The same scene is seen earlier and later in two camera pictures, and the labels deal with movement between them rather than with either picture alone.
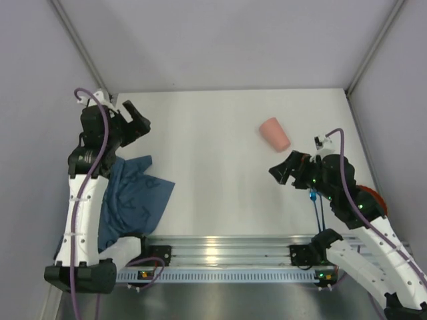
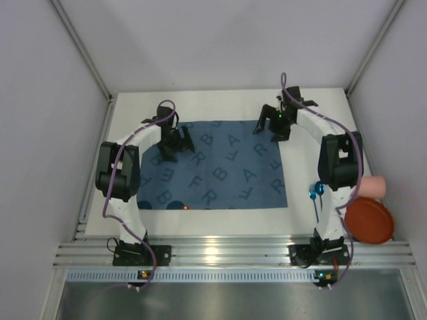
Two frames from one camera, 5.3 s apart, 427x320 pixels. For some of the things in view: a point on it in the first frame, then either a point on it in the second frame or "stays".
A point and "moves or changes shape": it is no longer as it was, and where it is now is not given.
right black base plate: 303,255 stays
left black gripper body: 124,127 -> 174,145
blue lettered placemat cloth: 133,199 moves or changes shape
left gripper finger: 135,113 -> 185,139
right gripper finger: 281,172 -> 267,111
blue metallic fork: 313,195 stays
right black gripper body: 298,171 -> 277,123
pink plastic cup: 273,131 moves or changes shape
